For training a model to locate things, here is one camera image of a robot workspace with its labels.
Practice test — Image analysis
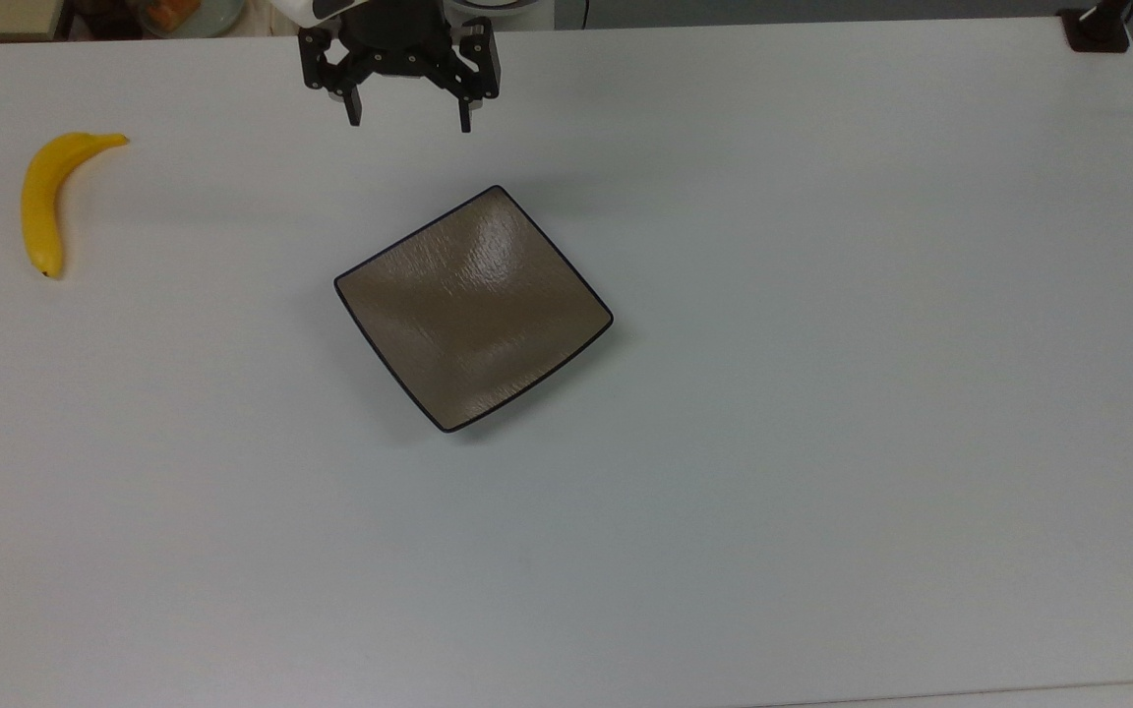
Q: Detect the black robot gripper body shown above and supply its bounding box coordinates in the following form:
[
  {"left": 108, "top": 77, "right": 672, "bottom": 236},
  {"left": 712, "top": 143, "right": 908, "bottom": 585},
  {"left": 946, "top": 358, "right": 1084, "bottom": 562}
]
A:
[{"left": 333, "top": 0, "right": 457, "bottom": 82}]

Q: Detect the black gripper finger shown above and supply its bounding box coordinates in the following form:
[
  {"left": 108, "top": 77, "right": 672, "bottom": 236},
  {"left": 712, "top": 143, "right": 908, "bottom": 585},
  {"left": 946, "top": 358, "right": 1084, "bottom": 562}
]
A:
[
  {"left": 298, "top": 27, "right": 372, "bottom": 128},
  {"left": 428, "top": 21, "right": 504, "bottom": 135}
]

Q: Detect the yellow banana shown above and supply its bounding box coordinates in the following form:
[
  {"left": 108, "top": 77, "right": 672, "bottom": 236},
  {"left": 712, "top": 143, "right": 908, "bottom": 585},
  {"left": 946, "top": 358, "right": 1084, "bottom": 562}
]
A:
[{"left": 20, "top": 131, "right": 131, "bottom": 281}]

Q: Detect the square brown ceramic plate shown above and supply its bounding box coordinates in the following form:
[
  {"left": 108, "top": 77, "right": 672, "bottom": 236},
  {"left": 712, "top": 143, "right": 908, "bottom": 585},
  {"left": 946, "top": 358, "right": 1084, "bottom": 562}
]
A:
[{"left": 332, "top": 184, "right": 616, "bottom": 435}]

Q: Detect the cream cloth bag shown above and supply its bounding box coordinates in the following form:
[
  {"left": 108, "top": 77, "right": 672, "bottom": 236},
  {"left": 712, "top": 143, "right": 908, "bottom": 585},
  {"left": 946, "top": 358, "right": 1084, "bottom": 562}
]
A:
[{"left": 232, "top": 0, "right": 300, "bottom": 39}]

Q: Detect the bowl with orange food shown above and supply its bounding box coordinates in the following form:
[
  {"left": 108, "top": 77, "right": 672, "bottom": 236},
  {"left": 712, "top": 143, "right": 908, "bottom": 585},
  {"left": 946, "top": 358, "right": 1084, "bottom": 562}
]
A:
[{"left": 137, "top": 0, "right": 246, "bottom": 39}]

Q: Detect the black table clamp mount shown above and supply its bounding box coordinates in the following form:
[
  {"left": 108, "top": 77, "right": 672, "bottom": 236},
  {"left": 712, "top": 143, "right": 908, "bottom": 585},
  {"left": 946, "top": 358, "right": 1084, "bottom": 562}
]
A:
[{"left": 1057, "top": 0, "right": 1133, "bottom": 54}]

